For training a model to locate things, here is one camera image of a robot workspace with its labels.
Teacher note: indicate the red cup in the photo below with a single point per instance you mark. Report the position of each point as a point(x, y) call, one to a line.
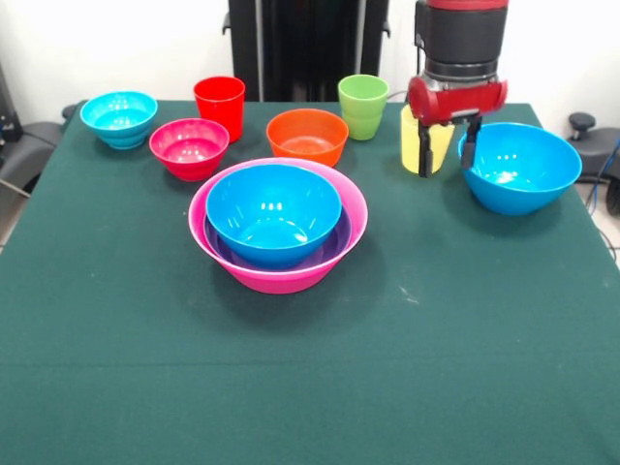
point(218, 106)

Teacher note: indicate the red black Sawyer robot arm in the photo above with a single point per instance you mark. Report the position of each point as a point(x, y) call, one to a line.
point(460, 34)

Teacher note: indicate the large pink bowl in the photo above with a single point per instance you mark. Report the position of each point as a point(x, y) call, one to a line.
point(286, 283)

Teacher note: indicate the small crimson bowl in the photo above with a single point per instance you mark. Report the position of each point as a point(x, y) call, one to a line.
point(189, 145)

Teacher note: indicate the yellow cup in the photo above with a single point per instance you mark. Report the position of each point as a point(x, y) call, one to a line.
point(411, 150)

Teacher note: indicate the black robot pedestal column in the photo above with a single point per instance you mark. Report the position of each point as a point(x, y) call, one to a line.
point(290, 48)

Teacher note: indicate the small orange bowl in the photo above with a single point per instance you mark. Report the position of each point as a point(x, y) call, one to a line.
point(307, 131)

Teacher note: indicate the small blue bowl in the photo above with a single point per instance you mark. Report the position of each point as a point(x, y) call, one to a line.
point(123, 143)
point(118, 114)

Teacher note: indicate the dark green tablecloth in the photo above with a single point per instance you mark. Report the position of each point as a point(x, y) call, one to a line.
point(310, 387)

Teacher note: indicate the purple shallow bowl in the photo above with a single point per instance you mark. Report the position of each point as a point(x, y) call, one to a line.
point(339, 237)

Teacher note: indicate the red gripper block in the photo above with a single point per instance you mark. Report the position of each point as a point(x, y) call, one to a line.
point(450, 104)

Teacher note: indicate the medium blue bowl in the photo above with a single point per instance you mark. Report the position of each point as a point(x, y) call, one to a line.
point(523, 179)
point(273, 213)

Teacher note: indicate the green cup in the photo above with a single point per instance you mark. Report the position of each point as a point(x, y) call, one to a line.
point(361, 118)

